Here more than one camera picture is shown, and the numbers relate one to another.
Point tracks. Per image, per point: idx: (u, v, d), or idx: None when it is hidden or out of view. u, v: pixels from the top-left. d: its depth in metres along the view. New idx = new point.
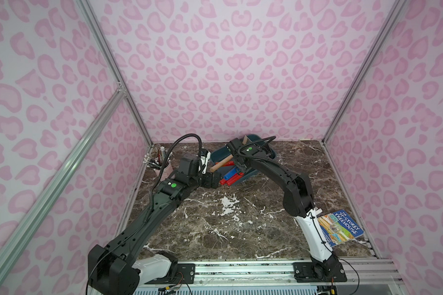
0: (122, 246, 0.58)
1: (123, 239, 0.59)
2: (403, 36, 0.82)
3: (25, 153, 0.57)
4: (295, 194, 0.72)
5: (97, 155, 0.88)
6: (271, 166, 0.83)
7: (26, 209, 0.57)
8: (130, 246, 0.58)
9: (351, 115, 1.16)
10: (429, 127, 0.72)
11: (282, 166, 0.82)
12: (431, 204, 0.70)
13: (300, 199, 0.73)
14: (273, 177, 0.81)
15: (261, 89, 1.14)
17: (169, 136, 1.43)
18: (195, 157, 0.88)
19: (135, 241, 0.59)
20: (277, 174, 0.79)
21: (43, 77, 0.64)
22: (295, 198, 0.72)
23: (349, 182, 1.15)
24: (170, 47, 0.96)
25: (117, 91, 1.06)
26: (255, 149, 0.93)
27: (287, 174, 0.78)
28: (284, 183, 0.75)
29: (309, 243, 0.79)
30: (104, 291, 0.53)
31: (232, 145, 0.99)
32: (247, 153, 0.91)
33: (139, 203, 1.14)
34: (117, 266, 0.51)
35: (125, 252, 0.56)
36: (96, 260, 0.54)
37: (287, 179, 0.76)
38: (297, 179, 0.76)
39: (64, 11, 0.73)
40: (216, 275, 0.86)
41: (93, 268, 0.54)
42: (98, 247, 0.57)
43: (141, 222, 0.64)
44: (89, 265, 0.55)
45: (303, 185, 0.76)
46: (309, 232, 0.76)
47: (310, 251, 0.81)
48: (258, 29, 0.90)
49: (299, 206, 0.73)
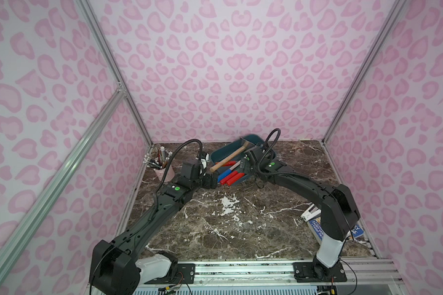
0: (127, 242, 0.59)
1: (128, 236, 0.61)
2: (403, 36, 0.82)
3: (25, 153, 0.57)
4: (335, 211, 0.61)
5: (96, 156, 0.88)
6: (299, 179, 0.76)
7: (26, 209, 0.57)
8: (135, 242, 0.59)
9: (351, 115, 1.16)
10: (429, 127, 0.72)
11: (312, 180, 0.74)
12: (430, 204, 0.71)
13: (343, 217, 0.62)
14: (303, 192, 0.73)
15: (261, 89, 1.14)
17: (168, 136, 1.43)
18: (198, 160, 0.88)
19: (139, 237, 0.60)
20: (309, 188, 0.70)
21: (43, 77, 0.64)
22: (338, 217, 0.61)
23: (349, 181, 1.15)
24: (169, 47, 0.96)
25: (117, 91, 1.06)
26: (279, 163, 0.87)
27: (321, 187, 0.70)
28: (320, 198, 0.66)
29: (322, 251, 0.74)
30: (105, 289, 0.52)
31: (252, 155, 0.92)
32: (271, 169, 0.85)
33: (139, 203, 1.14)
34: (121, 262, 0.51)
35: (129, 247, 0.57)
36: (101, 256, 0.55)
37: (322, 193, 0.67)
38: (336, 193, 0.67)
39: (63, 10, 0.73)
40: (216, 275, 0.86)
41: (97, 264, 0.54)
42: (102, 243, 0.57)
43: (145, 222, 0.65)
44: (92, 262, 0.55)
45: (346, 201, 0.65)
46: (329, 243, 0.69)
47: (317, 254, 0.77)
48: (258, 29, 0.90)
49: (343, 227, 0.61)
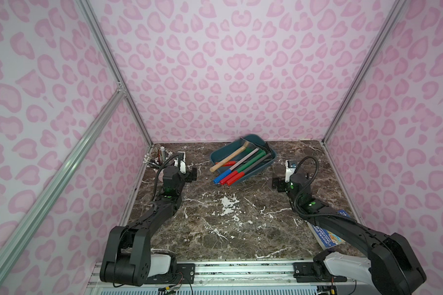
0: (139, 225, 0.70)
1: (138, 222, 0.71)
2: (403, 36, 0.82)
3: (26, 153, 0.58)
4: (389, 263, 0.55)
5: (97, 156, 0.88)
6: (344, 224, 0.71)
7: (26, 209, 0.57)
8: (147, 224, 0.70)
9: (351, 115, 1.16)
10: (429, 127, 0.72)
11: (359, 225, 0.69)
12: (431, 204, 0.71)
13: (400, 273, 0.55)
14: (351, 238, 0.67)
15: (261, 89, 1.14)
17: (168, 136, 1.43)
18: (175, 168, 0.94)
19: (150, 222, 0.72)
20: (356, 234, 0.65)
21: (43, 77, 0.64)
22: (394, 271, 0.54)
23: (349, 181, 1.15)
24: (170, 47, 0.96)
25: (117, 91, 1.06)
26: (320, 204, 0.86)
27: (370, 234, 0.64)
28: (370, 246, 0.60)
29: (339, 265, 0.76)
30: (122, 270, 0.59)
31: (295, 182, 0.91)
32: (312, 209, 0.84)
33: (139, 203, 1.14)
34: (140, 235, 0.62)
35: (143, 227, 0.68)
36: (119, 238, 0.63)
37: (372, 241, 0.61)
38: (389, 243, 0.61)
39: (63, 10, 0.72)
40: (216, 275, 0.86)
41: (115, 247, 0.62)
42: (116, 228, 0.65)
43: (151, 213, 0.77)
44: (108, 247, 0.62)
45: (402, 254, 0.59)
46: (357, 268, 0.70)
47: (330, 262, 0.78)
48: (258, 29, 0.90)
49: (401, 286, 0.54)
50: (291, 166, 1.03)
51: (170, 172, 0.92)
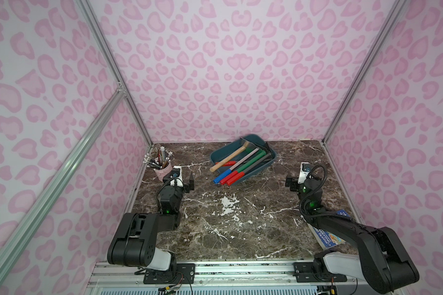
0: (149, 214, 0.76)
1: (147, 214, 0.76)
2: (403, 36, 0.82)
3: (26, 153, 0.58)
4: (370, 249, 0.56)
5: (96, 156, 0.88)
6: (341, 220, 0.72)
7: (26, 209, 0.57)
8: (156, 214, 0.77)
9: (351, 115, 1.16)
10: (429, 127, 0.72)
11: (354, 222, 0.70)
12: (431, 204, 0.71)
13: (384, 262, 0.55)
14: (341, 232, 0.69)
15: (261, 89, 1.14)
17: (168, 136, 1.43)
18: (171, 188, 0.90)
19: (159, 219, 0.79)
20: (347, 225, 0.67)
21: (43, 76, 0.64)
22: (377, 258, 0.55)
23: (349, 181, 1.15)
24: (169, 47, 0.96)
25: (117, 91, 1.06)
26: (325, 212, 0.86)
27: (362, 227, 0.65)
28: (356, 233, 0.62)
29: (336, 260, 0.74)
30: (129, 250, 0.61)
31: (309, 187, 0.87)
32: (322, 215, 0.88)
33: (139, 203, 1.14)
34: (151, 216, 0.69)
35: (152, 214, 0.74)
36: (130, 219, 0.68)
37: (360, 231, 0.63)
38: (380, 238, 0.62)
39: (63, 10, 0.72)
40: (217, 275, 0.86)
41: (125, 230, 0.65)
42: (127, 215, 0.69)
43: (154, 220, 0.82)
44: (119, 228, 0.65)
45: (392, 249, 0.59)
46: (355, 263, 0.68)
47: (328, 257, 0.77)
48: (258, 29, 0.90)
49: (384, 275, 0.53)
50: (305, 170, 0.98)
51: (167, 193, 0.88)
